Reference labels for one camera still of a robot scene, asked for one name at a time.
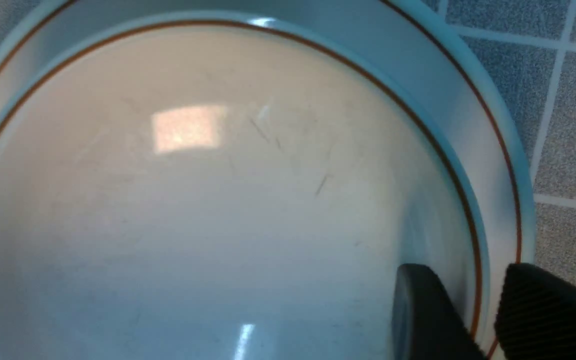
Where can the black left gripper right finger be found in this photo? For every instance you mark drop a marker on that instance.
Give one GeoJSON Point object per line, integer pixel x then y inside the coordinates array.
{"type": "Point", "coordinates": [536, 318]}

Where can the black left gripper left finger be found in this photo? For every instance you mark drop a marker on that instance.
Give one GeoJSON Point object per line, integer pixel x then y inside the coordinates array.
{"type": "Point", "coordinates": [424, 323]}

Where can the light blue bowl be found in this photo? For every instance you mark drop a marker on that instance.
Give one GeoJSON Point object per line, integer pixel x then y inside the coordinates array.
{"type": "Point", "coordinates": [244, 179]}

